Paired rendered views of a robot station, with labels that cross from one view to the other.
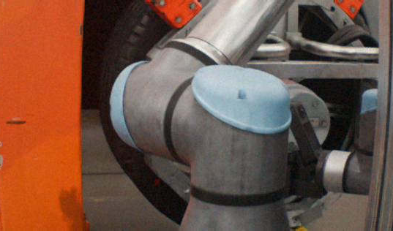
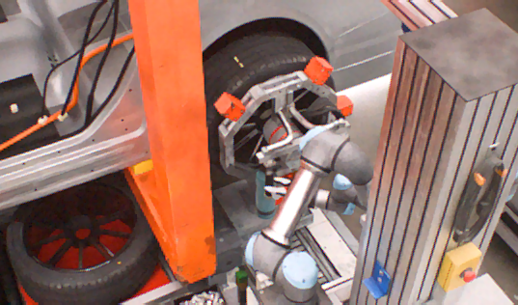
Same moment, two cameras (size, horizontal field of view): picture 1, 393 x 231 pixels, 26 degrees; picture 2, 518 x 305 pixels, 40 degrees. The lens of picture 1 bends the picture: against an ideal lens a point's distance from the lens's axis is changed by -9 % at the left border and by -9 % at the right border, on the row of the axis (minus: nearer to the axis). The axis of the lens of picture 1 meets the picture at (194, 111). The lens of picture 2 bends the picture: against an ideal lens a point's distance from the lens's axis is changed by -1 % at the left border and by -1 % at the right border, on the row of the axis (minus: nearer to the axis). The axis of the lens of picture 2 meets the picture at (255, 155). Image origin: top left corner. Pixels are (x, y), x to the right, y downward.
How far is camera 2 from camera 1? 1.82 m
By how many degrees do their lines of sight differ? 36
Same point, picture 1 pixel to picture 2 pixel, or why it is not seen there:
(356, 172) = (332, 206)
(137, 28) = (211, 114)
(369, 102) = (338, 186)
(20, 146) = (186, 232)
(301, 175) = not seen: hidden behind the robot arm
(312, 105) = not seen: hidden behind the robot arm
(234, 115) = (301, 286)
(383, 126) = (356, 291)
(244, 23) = (294, 222)
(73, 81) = (208, 204)
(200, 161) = (287, 291)
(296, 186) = not seen: hidden behind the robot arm
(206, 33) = (280, 230)
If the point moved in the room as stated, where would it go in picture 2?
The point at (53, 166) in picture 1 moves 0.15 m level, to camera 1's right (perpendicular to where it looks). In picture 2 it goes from (202, 232) to (240, 226)
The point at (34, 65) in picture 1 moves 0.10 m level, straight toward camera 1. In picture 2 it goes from (190, 206) to (199, 226)
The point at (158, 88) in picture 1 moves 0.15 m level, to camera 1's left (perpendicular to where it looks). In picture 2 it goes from (267, 262) to (223, 268)
